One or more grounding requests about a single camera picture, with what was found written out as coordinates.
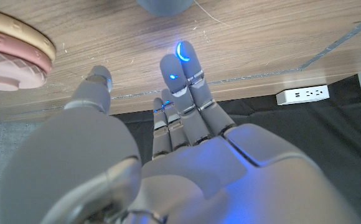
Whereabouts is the large orange toy ring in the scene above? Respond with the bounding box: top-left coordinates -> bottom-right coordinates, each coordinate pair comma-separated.
0,6 -> 57,62

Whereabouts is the coral red toy ring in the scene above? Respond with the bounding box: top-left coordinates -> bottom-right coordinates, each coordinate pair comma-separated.
0,28 -> 54,75

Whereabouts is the white power strip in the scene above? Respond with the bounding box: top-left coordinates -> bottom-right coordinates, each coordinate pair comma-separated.
276,85 -> 331,106

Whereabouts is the small dark grey toy ring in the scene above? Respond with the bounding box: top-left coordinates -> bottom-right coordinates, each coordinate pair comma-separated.
135,0 -> 195,17

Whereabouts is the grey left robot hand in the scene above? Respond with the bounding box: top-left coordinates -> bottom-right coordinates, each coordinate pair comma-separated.
0,40 -> 360,224

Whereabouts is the dusty pink toy ring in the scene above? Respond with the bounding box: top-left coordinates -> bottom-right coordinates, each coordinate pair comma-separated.
0,49 -> 48,92

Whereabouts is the black backdrop curtain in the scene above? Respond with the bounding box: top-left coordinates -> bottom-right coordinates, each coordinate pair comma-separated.
111,67 -> 361,224

